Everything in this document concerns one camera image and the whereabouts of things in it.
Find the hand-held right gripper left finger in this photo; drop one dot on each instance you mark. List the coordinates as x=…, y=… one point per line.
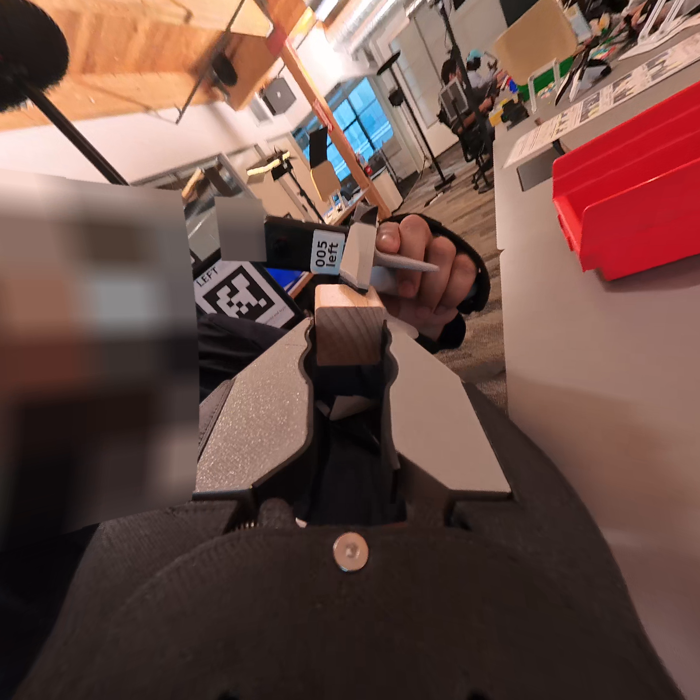
x=257, y=426

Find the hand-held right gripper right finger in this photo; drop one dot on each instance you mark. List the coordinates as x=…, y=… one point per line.
x=437, y=426

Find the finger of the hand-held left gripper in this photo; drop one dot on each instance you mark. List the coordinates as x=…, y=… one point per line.
x=361, y=257

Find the wooden block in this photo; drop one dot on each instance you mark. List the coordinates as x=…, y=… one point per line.
x=347, y=328

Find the person's left hand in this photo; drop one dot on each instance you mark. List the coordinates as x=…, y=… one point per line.
x=443, y=284

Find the studio light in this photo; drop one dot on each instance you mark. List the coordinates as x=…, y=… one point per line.
x=268, y=164

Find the wooden pillar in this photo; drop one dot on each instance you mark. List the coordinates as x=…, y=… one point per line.
x=355, y=163

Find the black flag panel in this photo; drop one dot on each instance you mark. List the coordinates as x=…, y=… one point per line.
x=318, y=147

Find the window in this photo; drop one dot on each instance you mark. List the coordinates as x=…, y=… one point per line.
x=372, y=120

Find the black speaker box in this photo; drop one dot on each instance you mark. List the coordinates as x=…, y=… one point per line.
x=279, y=95

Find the black office chair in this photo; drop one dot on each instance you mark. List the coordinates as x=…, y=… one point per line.
x=473, y=142

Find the yellow box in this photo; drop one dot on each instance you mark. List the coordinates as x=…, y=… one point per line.
x=499, y=116

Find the printed paper sheet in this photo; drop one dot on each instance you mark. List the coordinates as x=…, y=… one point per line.
x=533, y=142

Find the black pole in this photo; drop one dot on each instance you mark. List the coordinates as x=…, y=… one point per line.
x=76, y=136

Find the green box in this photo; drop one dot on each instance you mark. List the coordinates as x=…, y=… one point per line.
x=547, y=82

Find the red plastic bin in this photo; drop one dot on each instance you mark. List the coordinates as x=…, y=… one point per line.
x=645, y=191

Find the white and black device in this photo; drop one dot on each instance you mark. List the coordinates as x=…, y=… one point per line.
x=593, y=74

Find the long printed paper strip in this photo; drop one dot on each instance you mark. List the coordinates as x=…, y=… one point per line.
x=629, y=87

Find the black furry microphone cover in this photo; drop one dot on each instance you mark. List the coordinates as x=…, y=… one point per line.
x=27, y=49

